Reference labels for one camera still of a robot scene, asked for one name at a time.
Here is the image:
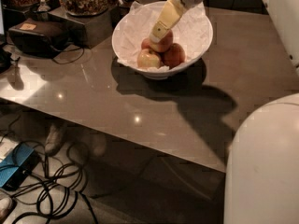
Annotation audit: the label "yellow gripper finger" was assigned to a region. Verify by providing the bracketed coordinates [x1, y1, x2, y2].
[149, 0, 187, 43]

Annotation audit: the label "red apple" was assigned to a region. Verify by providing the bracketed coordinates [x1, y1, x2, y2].
[163, 43, 185, 69]
[141, 38, 150, 49]
[149, 31, 173, 52]

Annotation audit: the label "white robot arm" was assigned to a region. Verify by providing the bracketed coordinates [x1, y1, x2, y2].
[223, 0, 299, 224]

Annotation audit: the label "white bowl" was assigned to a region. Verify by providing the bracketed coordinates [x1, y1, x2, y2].
[111, 0, 214, 80]

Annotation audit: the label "red back apple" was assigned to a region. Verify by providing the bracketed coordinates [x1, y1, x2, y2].
[141, 38, 150, 49]

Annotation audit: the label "yellow-green front apple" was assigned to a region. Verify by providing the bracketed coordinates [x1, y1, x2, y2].
[137, 49, 162, 68]

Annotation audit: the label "white paper liner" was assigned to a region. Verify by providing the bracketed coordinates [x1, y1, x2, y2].
[116, 0, 211, 73]

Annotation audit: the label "grey metal stand block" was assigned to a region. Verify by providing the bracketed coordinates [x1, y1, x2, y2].
[49, 7, 113, 49]

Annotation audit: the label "metal scoop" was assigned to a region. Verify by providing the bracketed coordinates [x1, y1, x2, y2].
[37, 0, 50, 12]

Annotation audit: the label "black device with label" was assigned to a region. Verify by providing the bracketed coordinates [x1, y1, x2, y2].
[8, 19, 69, 58]

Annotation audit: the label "white shoe under table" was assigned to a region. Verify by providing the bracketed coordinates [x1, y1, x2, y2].
[45, 123, 66, 156]

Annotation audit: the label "blue box on floor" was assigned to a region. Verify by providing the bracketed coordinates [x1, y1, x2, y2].
[0, 143, 40, 191]

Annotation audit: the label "black cable on table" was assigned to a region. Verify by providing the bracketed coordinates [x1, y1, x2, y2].
[50, 44, 86, 65]

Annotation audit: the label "black floor cables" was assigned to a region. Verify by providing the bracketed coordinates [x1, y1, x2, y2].
[0, 115, 101, 224]

